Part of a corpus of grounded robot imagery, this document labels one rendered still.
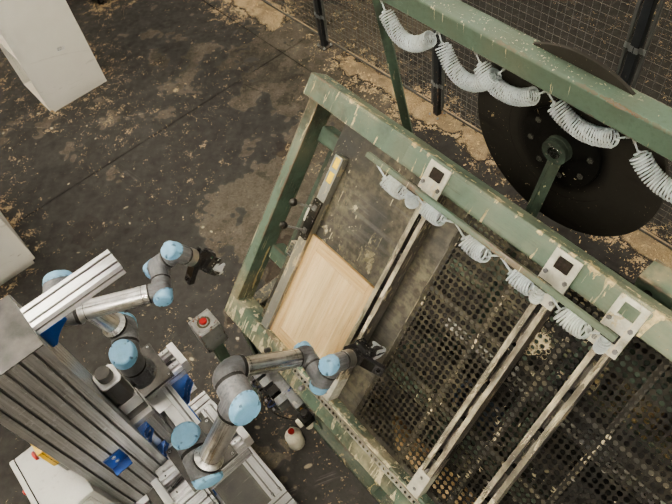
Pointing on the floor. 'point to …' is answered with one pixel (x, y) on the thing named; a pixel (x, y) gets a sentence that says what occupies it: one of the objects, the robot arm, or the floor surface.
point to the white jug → (294, 438)
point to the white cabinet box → (48, 50)
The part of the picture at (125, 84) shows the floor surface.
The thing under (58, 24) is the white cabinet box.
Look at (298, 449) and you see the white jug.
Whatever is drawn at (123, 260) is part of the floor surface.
